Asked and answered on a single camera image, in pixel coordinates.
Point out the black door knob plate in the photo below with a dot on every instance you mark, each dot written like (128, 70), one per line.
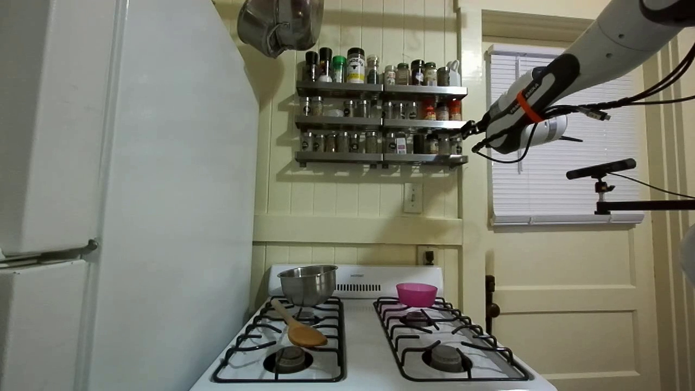
(492, 304)

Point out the cream wall outlet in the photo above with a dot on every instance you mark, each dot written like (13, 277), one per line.
(410, 198)

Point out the green cap spice bottle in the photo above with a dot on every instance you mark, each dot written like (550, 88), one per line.
(338, 70)

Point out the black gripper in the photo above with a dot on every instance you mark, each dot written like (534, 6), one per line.
(488, 131)

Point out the black cap white bottle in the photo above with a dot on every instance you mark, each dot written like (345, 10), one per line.
(323, 67)

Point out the dark spice jar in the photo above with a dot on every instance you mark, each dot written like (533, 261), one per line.
(417, 72)
(422, 143)

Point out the black camera boom stand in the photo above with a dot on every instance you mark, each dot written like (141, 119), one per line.
(644, 205)

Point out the white window blind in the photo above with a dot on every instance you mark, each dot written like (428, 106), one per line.
(550, 187)

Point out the large yellow label jar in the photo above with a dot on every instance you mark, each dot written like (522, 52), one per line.
(354, 67)

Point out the metal spice rack shelf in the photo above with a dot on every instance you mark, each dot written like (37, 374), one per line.
(382, 157)
(382, 89)
(382, 125)

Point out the low white spice container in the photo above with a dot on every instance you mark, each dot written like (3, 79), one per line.
(332, 112)

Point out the pink plastic bowl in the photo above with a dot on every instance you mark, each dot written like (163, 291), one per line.
(417, 294)

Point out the wooden spoon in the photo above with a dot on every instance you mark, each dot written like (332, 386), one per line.
(305, 333)

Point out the grey stove burner cap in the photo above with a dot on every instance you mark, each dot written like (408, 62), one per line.
(294, 360)
(445, 357)

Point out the white gas stove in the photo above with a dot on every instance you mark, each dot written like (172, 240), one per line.
(361, 354)

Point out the black stove burner grate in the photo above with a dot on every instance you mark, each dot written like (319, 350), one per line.
(405, 340)
(246, 340)

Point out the hanging metal pot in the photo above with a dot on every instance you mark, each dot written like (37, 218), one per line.
(279, 25)

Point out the tall dark spice bottle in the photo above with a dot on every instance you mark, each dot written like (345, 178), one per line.
(310, 67)

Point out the stainless steel pot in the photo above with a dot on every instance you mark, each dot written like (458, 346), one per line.
(308, 284)

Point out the red spice jar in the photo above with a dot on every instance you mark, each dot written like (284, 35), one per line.
(428, 109)
(455, 109)

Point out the cream panelled door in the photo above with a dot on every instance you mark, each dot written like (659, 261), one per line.
(579, 327)

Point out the white refrigerator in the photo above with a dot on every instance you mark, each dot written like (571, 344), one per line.
(144, 203)

